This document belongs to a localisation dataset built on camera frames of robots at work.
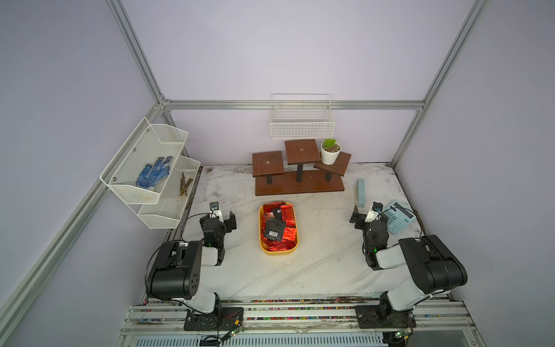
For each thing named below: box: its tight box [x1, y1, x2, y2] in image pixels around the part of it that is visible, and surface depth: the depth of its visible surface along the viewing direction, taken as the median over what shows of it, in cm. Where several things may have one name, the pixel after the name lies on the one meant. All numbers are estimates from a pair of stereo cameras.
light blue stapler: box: [356, 178, 367, 209], surface depth 106 cm
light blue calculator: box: [383, 200, 417, 235], surface depth 100 cm
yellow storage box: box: [257, 200, 300, 256], surface depth 90 cm
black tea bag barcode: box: [264, 211, 287, 242], surface depth 90 cm
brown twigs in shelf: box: [179, 172, 194, 197], surface depth 97 cm
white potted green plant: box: [320, 138, 342, 166], surface depth 97 cm
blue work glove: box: [135, 156, 173, 190], surface depth 78 cm
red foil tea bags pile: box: [260, 201, 298, 252], surface depth 92 cm
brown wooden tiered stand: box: [252, 138, 352, 196], surface depth 103 cm
